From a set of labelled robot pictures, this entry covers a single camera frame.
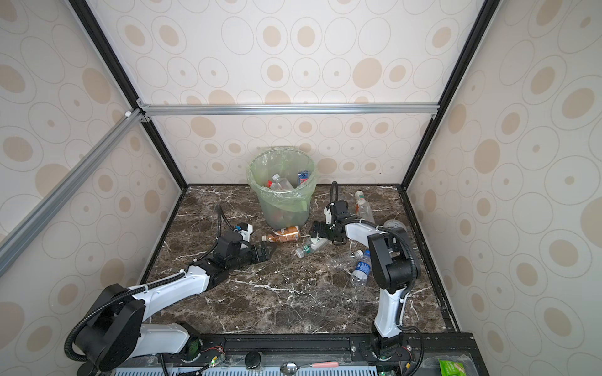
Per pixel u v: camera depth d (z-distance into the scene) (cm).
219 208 113
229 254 67
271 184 102
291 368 71
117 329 42
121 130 80
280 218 106
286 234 97
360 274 88
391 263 51
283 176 103
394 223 103
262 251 76
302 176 93
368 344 73
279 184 98
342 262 90
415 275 52
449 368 69
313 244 95
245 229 79
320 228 89
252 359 63
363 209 106
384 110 165
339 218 79
